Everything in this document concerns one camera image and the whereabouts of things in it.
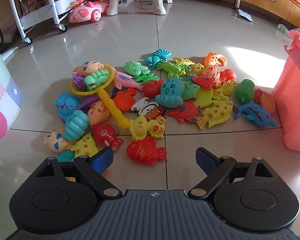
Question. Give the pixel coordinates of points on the pink plastic storage bin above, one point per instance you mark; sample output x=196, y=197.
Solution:
x=286, y=94

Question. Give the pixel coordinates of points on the pastel fabric storage basket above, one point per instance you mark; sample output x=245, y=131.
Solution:
x=10, y=96

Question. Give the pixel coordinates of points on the blue whale toy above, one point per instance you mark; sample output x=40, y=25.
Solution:
x=256, y=113

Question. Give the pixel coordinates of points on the pink toy car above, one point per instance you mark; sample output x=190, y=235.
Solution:
x=85, y=10

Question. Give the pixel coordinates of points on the green lobster toy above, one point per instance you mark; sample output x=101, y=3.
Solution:
x=173, y=69

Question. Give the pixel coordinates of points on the yellow toy net scoop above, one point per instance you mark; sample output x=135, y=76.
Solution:
x=122, y=122

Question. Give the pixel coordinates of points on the teal shell toy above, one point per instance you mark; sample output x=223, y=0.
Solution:
x=75, y=125

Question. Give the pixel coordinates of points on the red fish toy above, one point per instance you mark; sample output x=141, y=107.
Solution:
x=145, y=151

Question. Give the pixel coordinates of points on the paper sheet on floor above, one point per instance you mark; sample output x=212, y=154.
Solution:
x=245, y=16

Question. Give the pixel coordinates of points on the green turtle toy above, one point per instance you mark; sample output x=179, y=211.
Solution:
x=245, y=91

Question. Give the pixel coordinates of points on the pink fish face toy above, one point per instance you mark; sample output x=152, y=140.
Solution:
x=88, y=68

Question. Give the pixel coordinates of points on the orange spotted fish toy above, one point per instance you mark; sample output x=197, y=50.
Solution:
x=215, y=59

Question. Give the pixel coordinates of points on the yellow goldfish toy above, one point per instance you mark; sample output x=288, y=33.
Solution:
x=140, y=127

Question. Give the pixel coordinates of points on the white rolling cart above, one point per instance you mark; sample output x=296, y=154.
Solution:
x=29, y=13

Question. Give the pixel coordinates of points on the teal octopus toy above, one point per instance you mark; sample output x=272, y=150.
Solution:
x=170, y=93

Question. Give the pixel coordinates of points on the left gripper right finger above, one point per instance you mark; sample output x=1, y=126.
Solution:
x=217, y=172

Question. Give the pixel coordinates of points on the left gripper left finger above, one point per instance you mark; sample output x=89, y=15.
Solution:
x=90, y=172

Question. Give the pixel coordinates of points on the yellow flat fish toy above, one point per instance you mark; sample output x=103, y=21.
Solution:
x=218, y=113

